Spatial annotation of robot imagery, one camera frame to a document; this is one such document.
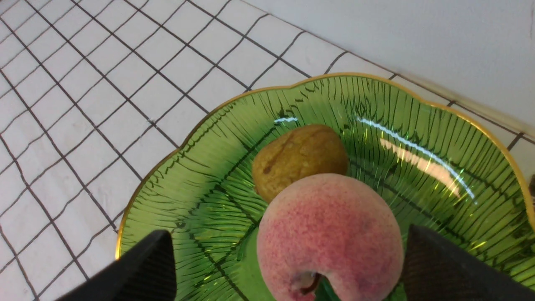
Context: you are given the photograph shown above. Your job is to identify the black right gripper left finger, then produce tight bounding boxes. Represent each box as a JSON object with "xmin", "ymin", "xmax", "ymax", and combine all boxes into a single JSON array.
[{"xmin": 59, "ymin": 230, "xmax": 176, "ymax": 301}]

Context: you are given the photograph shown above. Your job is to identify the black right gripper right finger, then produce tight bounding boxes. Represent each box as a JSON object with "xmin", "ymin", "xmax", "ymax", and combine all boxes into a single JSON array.
[{"xmin": 403, "ymin": 224, "xmax": 535, "ymax": 301}]

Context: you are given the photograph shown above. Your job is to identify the pink peach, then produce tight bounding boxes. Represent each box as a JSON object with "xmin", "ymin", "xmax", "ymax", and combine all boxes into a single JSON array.
[{"xmin": 257, "ymin": 173, "xmax": 404, "ymax": 301}]

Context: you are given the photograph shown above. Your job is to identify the brown kiwi fruit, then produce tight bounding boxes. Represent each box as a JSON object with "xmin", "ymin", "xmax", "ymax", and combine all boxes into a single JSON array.
[{"xmin": 252, "ymin": 124, "xmax": 349, "ymax": 204}]

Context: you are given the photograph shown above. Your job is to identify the green glass leaf plate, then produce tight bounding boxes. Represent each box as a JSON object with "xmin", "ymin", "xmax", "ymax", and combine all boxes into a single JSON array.
[{"xmin": 115, "ymin": 73, "xmax": 535, "ymax": 301}]

